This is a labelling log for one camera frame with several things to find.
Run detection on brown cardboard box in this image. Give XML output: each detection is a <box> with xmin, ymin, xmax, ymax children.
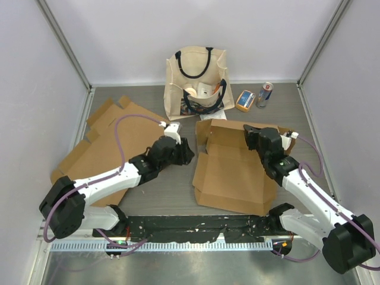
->
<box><xmin>192</xmin><ymin>119</ymin><xmax>278</xmax><ymax>216</ymax></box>

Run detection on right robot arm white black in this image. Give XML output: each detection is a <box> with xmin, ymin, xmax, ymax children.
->
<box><xmin>243</xmin><ymin>125</ymin><xmax>379</xmax><ymax>274</ymax></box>

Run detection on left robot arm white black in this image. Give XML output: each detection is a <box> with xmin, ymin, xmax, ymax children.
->
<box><xmin>39</xmin><ymin>136</ymin><xmax>195</xmax><ymax>239</ymax></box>

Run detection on white box in bag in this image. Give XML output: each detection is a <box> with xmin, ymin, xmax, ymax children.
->
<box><xmin>197</xmin><ymin>83</ymin><xmax>214</xmax><ymax>99</ymax></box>

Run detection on white red packet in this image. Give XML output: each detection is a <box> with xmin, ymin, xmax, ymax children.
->
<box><xmin>200</xmin><ymin>110</ymin><xmax>227</xmax><ymax>121</ymax></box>

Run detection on silver blue drink can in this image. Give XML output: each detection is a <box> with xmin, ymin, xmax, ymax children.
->
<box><xmin>256</xmin><ymin>82</ymin><xmax>274</xmax><ymax>108</ymax></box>

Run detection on flat spare cardboard blank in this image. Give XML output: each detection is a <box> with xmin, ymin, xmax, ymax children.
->
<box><xmin>50</xmin><ymin>95</ymin><xmax>179</xmax><ymax>208</ymax></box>

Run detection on orange item in bag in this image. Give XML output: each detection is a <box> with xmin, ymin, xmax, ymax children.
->
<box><xmin>213</xmin><ymin>83</ymin><xmax>220</xmax><ymax>93</ymax></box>

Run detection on tape roll in bag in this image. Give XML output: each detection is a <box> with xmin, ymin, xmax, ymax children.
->
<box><xmin>183</xmin><ymin>84</ymin><xmax>197</xmax><ymax>97</ymax></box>

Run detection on beige canvas tote bag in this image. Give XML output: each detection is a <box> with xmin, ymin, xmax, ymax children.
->
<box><xmin>163</xmin><ymin>46</ymin><xmax>235</xmax><ymax>121</ymax></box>

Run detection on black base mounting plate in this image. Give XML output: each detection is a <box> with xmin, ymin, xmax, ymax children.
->
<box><xmin>104</xmin><ymin>215</ymin><xmax>291</xmax><ymax>243</ymax></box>

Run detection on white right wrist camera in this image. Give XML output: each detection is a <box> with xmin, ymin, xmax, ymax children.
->
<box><xmin>280</xmin><ymin>131</ymin><xmax>299</xmax><ymax>150</ymax></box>

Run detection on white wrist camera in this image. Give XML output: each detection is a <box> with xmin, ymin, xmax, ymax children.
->
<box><xmin>159</xmin><ymin>121</ymin><xmax>181</xmax><ymax>144</ymax></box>
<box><xmin>280</xmin><ymin>131</ymin><xmax>299</xmax><ymax>150</ymax></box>

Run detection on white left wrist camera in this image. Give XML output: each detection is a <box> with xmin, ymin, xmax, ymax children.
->
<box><xmin>159</xmin><ymin>121</ymin><xmax>181</xmax><ymax>144</ymax></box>

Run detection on white slotted cable duct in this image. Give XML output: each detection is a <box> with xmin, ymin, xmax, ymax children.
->
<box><xmin>50</xmin><ymin>239</ymin><xmax>273</xmax><ymax>252</ymax></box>

